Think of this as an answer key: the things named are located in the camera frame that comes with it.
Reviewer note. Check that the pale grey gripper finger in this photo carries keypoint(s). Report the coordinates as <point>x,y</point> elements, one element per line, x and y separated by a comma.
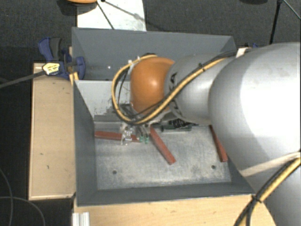
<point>127,138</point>
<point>124,129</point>

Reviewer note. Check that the red-brown flat block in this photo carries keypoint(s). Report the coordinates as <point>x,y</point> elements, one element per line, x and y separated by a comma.
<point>219,145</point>
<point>107,135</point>
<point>163,147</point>

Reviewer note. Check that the grey metal bin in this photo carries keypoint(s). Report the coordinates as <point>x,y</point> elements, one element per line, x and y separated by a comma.
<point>150,163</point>

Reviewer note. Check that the pale wood flat board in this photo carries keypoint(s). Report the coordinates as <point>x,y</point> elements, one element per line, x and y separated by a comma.
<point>53,138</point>

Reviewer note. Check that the black cylinder on white bracket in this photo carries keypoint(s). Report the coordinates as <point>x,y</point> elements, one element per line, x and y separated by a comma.
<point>176,123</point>

